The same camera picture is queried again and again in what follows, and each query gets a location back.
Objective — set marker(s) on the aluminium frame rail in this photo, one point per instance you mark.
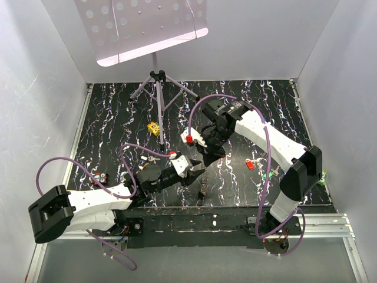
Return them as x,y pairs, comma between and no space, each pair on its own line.
320,225

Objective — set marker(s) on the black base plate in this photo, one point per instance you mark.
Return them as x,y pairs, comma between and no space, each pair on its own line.
185,227

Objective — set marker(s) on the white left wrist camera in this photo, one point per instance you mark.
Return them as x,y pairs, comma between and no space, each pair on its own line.
181,163

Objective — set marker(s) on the red tagged key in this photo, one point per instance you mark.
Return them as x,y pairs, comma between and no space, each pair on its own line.
249,163

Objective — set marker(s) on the yellow green toy block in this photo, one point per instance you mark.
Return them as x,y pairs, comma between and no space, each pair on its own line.
154,128

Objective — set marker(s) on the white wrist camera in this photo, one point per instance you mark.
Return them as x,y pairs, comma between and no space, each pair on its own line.
181,163
193,137

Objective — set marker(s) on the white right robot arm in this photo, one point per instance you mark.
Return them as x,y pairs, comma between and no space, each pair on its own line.
302,165

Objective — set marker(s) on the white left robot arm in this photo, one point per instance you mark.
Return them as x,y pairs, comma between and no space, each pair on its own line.
60,210

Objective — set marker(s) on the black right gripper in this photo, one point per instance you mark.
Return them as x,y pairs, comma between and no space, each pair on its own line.
209,154

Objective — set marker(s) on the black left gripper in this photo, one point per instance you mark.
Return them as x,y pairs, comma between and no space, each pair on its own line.
191,175

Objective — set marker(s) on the red round marker sticker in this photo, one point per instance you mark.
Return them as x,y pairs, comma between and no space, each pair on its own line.
101,177

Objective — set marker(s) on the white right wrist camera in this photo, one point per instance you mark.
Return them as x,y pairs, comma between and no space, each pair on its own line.
193,137

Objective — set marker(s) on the perforated music stand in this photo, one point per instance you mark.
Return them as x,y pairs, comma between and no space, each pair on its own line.
120,31

